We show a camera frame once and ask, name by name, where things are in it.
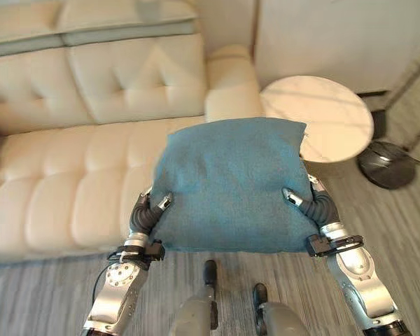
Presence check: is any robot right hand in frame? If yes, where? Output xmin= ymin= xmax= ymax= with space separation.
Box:
xmin=281 ymin=172 xmax=340 ymax=232

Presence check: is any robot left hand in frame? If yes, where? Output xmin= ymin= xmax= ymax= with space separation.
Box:
xmin=129 ymin=185 xmax=174 ymax=240

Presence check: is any teal blue fabric cushion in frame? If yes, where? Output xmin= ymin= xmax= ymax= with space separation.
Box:
xmin=152 ymin=117 xmax=319 ymax=254

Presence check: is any cream leather sofa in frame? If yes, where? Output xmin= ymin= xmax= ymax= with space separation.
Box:
xmin=0 ymin=0 xmax=263 ymax=269

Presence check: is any black round floor lamp base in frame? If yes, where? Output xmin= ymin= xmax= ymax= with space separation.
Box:
xmin=356 ymin=141 xmax=420 ymax=190

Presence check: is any round white marble side table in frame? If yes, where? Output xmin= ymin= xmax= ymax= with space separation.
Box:
xmin=258 ymin=75 xmax=375 ymax=163

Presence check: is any silver robot right leg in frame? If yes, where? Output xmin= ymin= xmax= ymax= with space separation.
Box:
xmin=252 ymin=283 xmax=313 ymax=336

